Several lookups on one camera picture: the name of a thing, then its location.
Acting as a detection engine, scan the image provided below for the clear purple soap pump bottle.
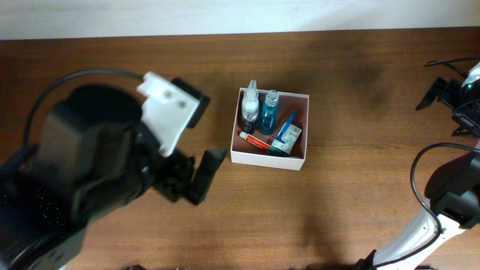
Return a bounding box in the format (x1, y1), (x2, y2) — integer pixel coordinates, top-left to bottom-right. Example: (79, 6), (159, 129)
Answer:
(241, 79), (260, 134)

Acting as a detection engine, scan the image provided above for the green white soap box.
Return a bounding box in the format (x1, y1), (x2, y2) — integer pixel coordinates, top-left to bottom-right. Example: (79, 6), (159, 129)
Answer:
(271, 124), (302, 155)

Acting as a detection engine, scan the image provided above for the blue disposable razor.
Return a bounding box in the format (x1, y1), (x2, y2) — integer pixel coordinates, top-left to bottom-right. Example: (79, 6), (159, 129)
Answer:
(273, 111), (298, 143)

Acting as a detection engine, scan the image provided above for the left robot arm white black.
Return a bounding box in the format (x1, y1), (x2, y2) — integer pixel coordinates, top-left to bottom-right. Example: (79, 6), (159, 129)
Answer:
(1, 72), (227, 269)

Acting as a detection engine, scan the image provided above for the white toothpaste tube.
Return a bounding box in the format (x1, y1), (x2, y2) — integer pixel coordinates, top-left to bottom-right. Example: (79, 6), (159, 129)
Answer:
(239, 131), (288, 157)

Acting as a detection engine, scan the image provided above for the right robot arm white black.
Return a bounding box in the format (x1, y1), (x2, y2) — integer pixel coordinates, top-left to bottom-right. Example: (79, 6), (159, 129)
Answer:
(354, 64), (479, 270)

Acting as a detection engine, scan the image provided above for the blue mouthwash bottle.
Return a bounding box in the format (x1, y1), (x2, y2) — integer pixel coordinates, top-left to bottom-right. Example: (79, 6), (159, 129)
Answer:
(258, 90), (280, 135)

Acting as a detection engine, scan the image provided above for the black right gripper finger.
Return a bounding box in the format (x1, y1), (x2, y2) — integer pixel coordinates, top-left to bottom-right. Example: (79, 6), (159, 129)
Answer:
(452, 112), (479, 138)
(415, 77), (447, 110)

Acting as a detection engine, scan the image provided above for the white cardboard box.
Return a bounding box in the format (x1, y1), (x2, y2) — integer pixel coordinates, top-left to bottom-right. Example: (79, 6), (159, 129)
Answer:
(230, 88), (310, 170)

